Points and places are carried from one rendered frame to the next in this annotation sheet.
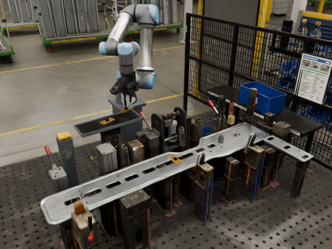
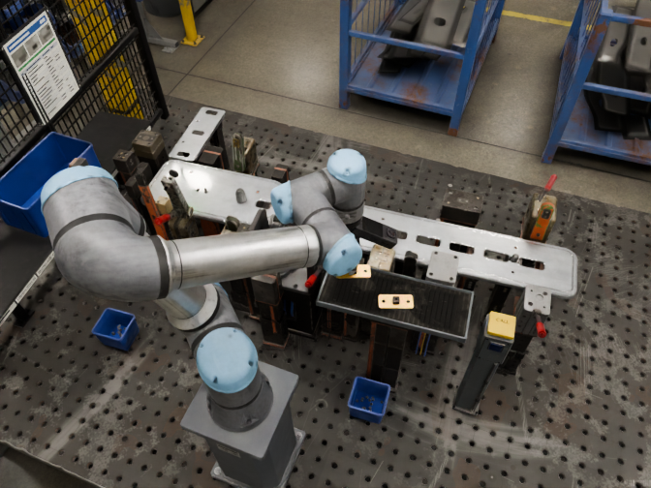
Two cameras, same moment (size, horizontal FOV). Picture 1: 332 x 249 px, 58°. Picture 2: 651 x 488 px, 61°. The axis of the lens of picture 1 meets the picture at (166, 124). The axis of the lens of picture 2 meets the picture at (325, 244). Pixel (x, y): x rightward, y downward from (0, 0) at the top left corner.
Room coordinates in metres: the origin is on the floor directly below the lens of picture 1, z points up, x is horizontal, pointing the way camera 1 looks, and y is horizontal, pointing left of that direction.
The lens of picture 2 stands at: (2.11, 0.80, 2.31)
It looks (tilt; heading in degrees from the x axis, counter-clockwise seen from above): 52 degrees down; 232
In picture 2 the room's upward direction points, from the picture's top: 1 degrees counter-clockwise
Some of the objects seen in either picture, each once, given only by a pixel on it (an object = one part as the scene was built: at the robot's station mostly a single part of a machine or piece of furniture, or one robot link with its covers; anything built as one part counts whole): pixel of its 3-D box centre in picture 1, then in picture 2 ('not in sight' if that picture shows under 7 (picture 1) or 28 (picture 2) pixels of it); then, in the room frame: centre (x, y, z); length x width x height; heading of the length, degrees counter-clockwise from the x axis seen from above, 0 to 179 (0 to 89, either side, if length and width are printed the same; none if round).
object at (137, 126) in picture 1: (128, 125); (251, 430); (1.96, 0.28, 0.90); 0.21 x 0.21 x 0.40; 30
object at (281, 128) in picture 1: (277, 147); (159, 174); (1.68, -0.74, 0.88); 0.08 x 0.08 x 0.36; 34
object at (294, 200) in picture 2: (128, 49); (305, 203); (1.70, 0.21, 1.53); 0.11 x 0.11 x 0.08; 79
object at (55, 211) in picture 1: (173, 162); (348, 222); (1.36, -0.04, 1.00); 1.38 x 0.22 x 0.02; 124
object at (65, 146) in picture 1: (70, 171); (480, 368); (1.38, 0.54, 0.92); 0.08 x 0.08 x 0.44; 34
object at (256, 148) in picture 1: (251, 172); (250, 180); (1.44, -0.51, 0.87); 0.12 x 0.09 x 0.35; 34
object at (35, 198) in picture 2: (261, 97); (48, 183); (2.03, -0.70, 1.09); 0.30 x 0.17 x 0.13; 29
